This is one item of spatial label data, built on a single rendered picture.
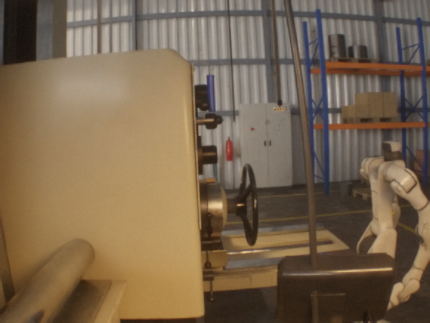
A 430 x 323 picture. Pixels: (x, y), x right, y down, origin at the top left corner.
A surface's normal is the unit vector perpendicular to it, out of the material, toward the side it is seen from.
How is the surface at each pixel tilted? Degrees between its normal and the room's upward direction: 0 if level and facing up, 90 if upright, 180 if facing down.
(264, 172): 90
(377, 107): 90
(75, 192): 90
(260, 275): 90
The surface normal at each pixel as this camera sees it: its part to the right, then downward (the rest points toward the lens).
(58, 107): 0.04, 0.08
